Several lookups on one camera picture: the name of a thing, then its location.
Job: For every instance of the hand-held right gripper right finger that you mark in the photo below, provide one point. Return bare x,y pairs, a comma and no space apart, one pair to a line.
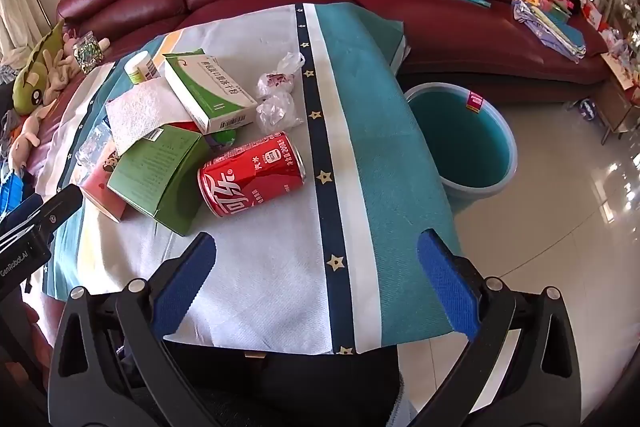
447,287

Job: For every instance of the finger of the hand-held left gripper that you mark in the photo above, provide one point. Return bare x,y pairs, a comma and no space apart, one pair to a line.
60,207

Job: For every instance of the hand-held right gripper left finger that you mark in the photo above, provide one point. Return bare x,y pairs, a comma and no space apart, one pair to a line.
185,277

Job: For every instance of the clear water bottle blue label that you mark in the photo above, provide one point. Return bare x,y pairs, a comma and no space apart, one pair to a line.
95,147

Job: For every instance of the teal plastic bucket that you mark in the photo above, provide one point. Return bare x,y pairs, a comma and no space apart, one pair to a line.
460,142

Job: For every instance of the pink snack box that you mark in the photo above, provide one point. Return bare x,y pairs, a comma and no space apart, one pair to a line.
100,189

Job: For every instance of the blue plastic crate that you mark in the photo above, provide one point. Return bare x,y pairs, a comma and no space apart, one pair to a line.
10,194

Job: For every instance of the pink plush toy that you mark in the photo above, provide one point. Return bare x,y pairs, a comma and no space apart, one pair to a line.
27,137

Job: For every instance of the striped star print blanket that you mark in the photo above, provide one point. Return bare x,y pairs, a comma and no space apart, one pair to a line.
280,267

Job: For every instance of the green cardboard box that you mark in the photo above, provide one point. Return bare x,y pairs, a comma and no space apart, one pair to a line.
150,167

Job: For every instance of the red soda can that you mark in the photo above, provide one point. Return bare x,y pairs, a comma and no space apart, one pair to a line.
250,177

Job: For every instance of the white paper towel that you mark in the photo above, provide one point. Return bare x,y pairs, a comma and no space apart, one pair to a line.
140,112

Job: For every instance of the green plush toy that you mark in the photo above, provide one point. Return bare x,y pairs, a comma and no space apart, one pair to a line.
35,77

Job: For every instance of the glitter packet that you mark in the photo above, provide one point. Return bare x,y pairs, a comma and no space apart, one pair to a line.
87,52

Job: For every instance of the white bottle green label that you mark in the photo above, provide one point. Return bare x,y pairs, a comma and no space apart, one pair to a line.
140,67

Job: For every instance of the white green medicine box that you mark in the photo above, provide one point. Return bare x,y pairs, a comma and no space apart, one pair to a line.
210,92

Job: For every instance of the white curtain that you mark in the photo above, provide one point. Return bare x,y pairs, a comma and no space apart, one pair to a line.
20,7

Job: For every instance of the clear plastic bag red print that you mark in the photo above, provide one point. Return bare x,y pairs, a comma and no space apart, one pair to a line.
277,79

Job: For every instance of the purple white ball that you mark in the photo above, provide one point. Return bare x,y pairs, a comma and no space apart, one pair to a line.
586,109

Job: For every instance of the wooden cabinet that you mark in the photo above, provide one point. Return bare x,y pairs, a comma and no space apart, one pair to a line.
617,102

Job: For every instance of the stack of folded cloths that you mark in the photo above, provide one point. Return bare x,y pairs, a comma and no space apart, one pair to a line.
545,32

